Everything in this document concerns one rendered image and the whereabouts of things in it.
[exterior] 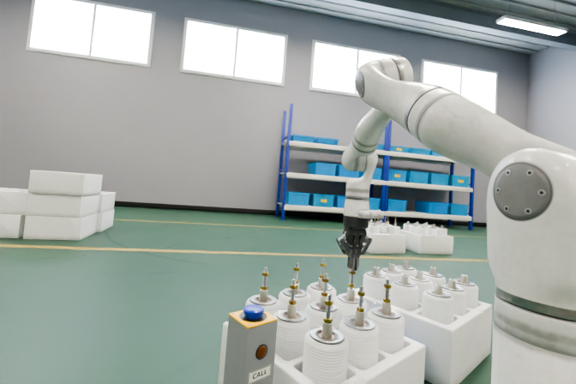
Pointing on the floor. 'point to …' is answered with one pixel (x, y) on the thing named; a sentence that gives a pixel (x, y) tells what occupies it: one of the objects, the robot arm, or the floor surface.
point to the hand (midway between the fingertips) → (352, 263)
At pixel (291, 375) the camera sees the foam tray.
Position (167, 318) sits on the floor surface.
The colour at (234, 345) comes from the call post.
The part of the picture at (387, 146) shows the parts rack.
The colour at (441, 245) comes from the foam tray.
